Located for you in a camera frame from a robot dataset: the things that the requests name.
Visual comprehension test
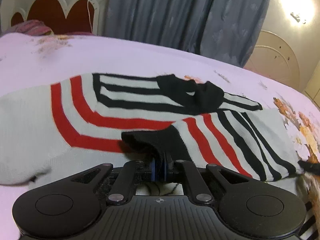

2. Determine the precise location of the striped red black white sock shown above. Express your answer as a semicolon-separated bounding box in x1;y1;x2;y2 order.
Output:
1;73;262;185

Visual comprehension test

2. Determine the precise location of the blue grey curtain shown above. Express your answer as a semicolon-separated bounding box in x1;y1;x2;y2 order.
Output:
103;0;270;67

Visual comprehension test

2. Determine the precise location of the wall lamp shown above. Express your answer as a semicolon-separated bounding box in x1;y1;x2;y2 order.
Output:
290;12;306;25

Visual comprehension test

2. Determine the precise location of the pink striped pillow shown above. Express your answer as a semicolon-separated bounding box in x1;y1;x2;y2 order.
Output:
3;20;53;36

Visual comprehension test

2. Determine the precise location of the white red heart headboard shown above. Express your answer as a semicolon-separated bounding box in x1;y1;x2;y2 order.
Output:
2;0;99;35

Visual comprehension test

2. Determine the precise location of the pink floral bed sheet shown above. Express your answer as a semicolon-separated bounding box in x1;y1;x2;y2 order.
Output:
0;32;320;240

